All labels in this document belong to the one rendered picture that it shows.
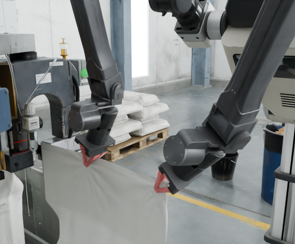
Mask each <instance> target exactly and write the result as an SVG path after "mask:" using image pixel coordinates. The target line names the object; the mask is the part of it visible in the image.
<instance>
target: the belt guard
mask: <svg viewBox="0 0 295 244"><path fill-rule="evenodd" d="M35 50H36V48H35V37H34V34H18V33H0V55H6V54H14V53H21V52H32V51H35Z"/></svg>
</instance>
